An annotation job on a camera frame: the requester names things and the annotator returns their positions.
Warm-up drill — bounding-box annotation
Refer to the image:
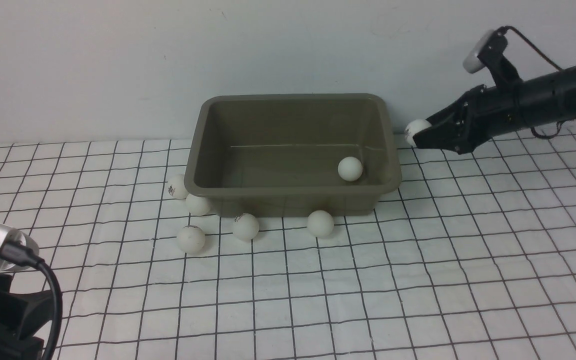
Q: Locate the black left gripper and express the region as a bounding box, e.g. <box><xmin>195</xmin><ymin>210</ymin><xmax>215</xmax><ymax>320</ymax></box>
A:
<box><xmin>0</xmin><ymin>273</ymin><xmax>54</xmax><ymax>360</ymax></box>

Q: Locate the olive green plastic bin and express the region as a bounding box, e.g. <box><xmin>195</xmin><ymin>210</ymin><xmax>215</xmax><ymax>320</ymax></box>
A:
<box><xmin>184</xmin><ymin>93</ymin><xmax>403</xmax><ymax>218</ymax></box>

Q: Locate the right camera cable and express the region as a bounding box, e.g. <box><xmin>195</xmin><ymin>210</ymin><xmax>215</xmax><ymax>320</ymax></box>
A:
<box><xmin>498</xmin><ymin>26</ymin><xmax>569</xmax><ymax>140</ymax></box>

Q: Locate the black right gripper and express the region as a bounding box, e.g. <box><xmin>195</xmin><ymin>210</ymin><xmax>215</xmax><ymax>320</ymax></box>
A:
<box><xmin>414</xmin><ymin>85</ymin><xmax>524</xmax><ymax>154</ymax></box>

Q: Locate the white grid-pattern tablecloth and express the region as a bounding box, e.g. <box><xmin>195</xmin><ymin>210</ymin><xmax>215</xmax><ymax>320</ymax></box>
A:
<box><xmin>0</xmin><ymin>128</ymin><xmax>576</xmax><ymax>360</ymax></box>

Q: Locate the white ping-pong ball hidden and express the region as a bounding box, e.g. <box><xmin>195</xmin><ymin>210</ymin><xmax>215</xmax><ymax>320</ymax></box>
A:
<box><xmin>404</xmin><ymin>119</ymin><xmax>432</xmax><ymax>148</ymax></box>

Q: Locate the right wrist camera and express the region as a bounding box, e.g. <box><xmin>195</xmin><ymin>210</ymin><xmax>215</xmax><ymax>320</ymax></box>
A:
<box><xmin>462</xmin><ymin>26</ymin><xmax>522</xmax><ymax>89</ymax></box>

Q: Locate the white ping-pong ball with logo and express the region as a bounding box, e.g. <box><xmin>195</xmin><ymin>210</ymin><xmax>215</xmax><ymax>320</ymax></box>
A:
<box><xmin>231</xmin><ymin>213</ymin><xmax>259</xmax><ymax>242</ymax></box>

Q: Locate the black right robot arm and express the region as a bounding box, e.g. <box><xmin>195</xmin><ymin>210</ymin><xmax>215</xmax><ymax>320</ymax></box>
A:
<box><xmin>406</xmin><ymin>66</ymin><xmax>576</xmax><ymax>154</ymax></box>

